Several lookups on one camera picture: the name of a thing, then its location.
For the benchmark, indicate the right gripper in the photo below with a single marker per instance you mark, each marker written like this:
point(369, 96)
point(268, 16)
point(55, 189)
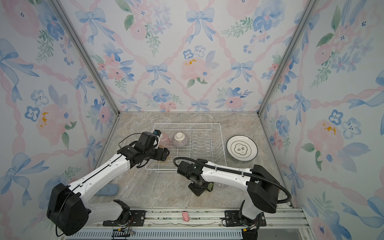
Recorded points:
point(196, 192)

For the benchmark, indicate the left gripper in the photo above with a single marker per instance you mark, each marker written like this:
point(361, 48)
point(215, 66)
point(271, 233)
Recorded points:
point(160, 156)

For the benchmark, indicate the pink plastic cup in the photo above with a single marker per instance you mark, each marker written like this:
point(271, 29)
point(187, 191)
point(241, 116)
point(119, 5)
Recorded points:
point(165, 141)

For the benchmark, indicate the striped ceramic bowl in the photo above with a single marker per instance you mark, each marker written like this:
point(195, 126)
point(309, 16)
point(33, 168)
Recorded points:
point(180, 140)

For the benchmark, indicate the yellow plastic cup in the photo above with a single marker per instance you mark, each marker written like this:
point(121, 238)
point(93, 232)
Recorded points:
point(164, 153)

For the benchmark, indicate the green plastic cup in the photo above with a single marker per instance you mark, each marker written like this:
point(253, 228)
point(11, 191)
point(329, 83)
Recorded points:
point(210, 187)

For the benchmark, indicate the clear glass cup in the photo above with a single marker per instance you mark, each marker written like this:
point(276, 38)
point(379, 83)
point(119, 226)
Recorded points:
point(221, 185)

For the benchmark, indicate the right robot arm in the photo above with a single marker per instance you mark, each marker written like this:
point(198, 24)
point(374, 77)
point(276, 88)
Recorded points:
point(261, 187)

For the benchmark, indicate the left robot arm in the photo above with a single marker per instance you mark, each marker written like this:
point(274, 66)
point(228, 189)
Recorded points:
point(69, 207)

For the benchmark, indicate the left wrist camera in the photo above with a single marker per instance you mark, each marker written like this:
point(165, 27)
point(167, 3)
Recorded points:
point(158, 135)

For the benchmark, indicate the white wire dish rack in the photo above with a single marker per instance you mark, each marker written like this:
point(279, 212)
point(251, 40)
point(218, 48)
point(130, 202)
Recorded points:
point(205, 141)

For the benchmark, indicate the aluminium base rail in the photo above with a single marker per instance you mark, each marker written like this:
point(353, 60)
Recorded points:
point(204, 224)

